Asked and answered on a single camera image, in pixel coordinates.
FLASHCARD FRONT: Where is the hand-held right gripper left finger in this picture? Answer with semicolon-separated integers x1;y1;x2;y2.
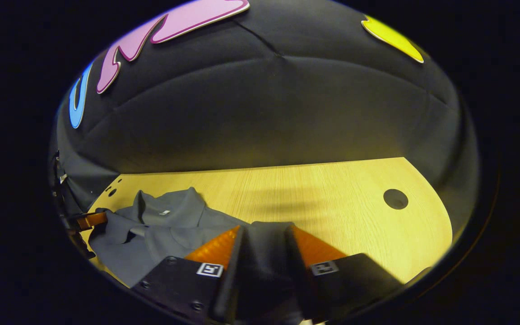
130;225;246;325

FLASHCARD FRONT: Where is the grey button-up shirt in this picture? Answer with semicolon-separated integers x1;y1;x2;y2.
88;186;315;325

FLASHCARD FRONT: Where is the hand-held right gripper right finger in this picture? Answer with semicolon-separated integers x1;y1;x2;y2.
285;224;406;323

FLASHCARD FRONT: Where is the black backdrop cloth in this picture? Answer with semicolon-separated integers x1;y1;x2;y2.
49;0;479;240

